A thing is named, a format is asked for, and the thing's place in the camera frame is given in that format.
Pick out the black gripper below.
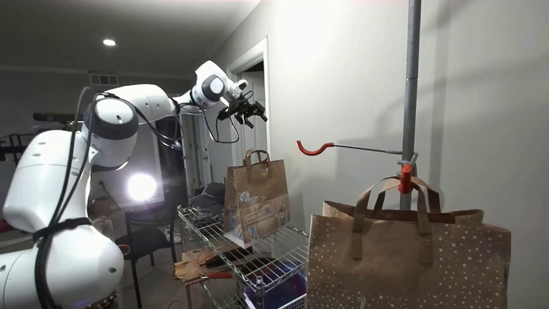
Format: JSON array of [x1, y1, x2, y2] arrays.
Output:
[[216, 94, 269, 128]]

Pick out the brown paper bag blue print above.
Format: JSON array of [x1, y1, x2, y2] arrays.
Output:
[[221, 147, 291, 245]]

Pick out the dotted paper bag house print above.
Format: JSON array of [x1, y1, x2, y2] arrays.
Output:
[[307, 175, 513, 309]]

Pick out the black background shelf unit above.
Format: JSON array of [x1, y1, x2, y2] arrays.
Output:
[[0, 132, 36, 168]]

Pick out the white panel door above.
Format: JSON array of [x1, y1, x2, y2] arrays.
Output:
[[238, 68, 271, 168]]

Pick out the dark grey fabric bundle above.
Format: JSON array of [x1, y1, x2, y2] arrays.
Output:
[[188, 180, 228, 218]]

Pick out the black tall panel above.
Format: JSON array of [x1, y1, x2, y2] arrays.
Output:
[[154, 116, 187, 204]]

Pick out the bright round lamp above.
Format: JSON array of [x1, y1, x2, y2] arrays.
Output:
[[121, 169, 163, 207]]

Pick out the grey metal pole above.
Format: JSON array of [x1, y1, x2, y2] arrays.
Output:
[[398, 0, 422, 212]]

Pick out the black chair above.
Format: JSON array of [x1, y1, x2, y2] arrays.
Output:
[[116, 207, 180, 309]]

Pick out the short orange coated hook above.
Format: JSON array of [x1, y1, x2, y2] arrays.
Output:
[[394, 161, 415, 195]]

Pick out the brown cardboard piece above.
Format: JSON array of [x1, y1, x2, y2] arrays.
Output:
[[171, 248, 229, 284]]

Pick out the blue storage bin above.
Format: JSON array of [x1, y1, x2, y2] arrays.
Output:
[[241, 272, 308, 309]]

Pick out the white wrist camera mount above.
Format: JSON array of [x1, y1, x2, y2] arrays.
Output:
[[229, 77, 254, 101]]

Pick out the chrome wire shelf rack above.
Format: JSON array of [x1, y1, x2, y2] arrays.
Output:
[[176, 204, 310, 309]]

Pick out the wall air vent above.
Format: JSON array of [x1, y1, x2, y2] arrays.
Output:
[[87, 70, 120, 87]]

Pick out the red handled tool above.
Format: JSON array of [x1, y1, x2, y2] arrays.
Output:
[[195, 269, 236, 283]]

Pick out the black camera on bar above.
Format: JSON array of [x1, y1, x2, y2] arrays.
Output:
[[30, 111, 87, 130]]

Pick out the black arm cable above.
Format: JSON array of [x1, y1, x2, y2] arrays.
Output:
[[32, 84, 181, 309]]

